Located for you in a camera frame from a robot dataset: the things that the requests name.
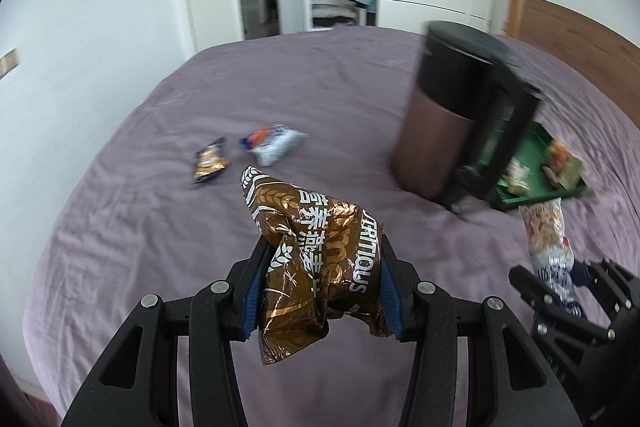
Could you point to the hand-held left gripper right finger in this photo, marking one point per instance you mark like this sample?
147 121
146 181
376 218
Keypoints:
390 304

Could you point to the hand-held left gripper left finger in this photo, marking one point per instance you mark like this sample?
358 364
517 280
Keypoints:
251 307

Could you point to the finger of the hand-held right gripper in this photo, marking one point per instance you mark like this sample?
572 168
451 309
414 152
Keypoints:
530 287
612 279

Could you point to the long white snack packet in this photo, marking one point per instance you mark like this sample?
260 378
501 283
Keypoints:
547 242

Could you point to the large brown foil snack packet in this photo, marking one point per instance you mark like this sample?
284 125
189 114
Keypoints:
310 257

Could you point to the small white snack packet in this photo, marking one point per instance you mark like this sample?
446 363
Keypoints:
517 177

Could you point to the snack packets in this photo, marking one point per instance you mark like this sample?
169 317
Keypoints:
562 164

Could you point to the green box tray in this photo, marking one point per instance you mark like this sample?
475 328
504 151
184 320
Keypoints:
537 157

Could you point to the purple bed sheet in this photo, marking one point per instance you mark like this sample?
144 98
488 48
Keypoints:
150 232

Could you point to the small brown foil snack packet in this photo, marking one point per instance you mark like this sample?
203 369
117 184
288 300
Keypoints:
210 159

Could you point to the blue and white snack packet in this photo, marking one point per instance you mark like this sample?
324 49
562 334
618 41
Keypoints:
272 144

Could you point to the black and wood cylinder bin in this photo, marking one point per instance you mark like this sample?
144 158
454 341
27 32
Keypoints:
450 117

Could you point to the wooden headboard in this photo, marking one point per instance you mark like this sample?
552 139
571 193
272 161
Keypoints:
580 37

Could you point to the stack of white and black clothes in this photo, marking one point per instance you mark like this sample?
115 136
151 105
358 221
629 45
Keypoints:
334 14

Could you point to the beige wall switch plate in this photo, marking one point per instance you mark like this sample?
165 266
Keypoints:
7 63

